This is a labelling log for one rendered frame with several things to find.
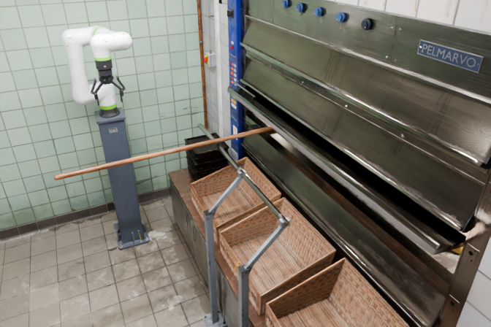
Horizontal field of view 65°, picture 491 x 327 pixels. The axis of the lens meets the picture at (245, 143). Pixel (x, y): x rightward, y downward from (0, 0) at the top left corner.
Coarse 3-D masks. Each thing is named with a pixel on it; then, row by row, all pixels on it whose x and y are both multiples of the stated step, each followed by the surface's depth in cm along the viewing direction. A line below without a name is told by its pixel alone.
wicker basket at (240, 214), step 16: (240, 160) 298; (208, 176) 291; (224, 176) 298; (256, 176) 284; (192, 192) 286; (208, 192) 298; (240, 192) 302; (272, 192) 265; (208, 208) 285; (224, 208) 284; (240, 208) 284; (256, 208) 252; (224, 224) 246; (256, 224) 259
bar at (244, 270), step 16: (240, 176) 220; (224, 192) 223; (256, 192) 204; (272, 208) 191; (208, 224) 224; (288, 224) 182; (208, 240) 230; (272, 240) 184; (208, 256) 236; (256, 256) 184; (208, 272) 245; (240, 272) 183; (240, 288) 189; (240, 304) 194; (208, 320) 267; (224, 320) 267; (240, 320) 201
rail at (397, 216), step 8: (232, 88) 268; (240, 96) 255; (248, 104) 246; (264, 112) 230; (272, 120) 221; (280, 128) 214; (296, 136) 202; (304, 144) 195; (312, 152) 189; (320, 160) 184; (328, 160) 181; (336, 168) 174; (344, 176) 169; (352, 184) 165; (360, 184) 163; (368, 192) 157; (376, 200) 153; (384, 208) 149; (392, 216) 146; (400, 216) 144; (408, 224) 140; (416, 232) 137; (424, 232) 136; (424, 240) 134; (432, 240) 132
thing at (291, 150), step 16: (256, 128) 277; (288, 144) 248; (304, 160) 230; (320, 176) 214; (336, 192) 202; (352, 208) 192; (368, 208) 189; (368, 224) 184; (384, 224) 178; (400, 240) 168; (416, 256) 160; (432, 272) 153; (448, 272) 152; (448, 288) 148
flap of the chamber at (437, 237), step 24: (264, 120) 228; (288, 120) 229; (312, 144) 201; (360, 168) 182; (360, 192) 161; (384, 192) 163; (384, 216) 150; (408, 216) 148; (432, 216) 151; (456, 240) 138
